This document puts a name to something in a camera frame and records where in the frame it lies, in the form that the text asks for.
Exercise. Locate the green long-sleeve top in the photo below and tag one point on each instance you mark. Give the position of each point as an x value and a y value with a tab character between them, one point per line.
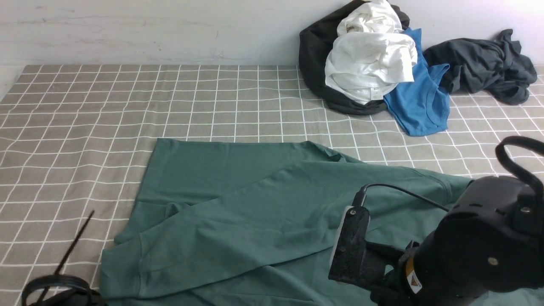
240	224

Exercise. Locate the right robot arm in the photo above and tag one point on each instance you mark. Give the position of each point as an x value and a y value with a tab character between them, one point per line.
488	242

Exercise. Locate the black garment under white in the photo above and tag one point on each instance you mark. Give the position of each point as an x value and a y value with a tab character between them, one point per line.
316	41

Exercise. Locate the blue garment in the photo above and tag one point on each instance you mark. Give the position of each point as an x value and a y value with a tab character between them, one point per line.
421	107

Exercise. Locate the grey checked tablecloth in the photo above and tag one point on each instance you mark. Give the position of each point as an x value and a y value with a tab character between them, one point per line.
76	138

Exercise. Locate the dark grey crumpled garment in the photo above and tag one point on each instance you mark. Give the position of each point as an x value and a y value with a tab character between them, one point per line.
496	66

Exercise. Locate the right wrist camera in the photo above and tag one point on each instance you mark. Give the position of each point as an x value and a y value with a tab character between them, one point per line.
356	261

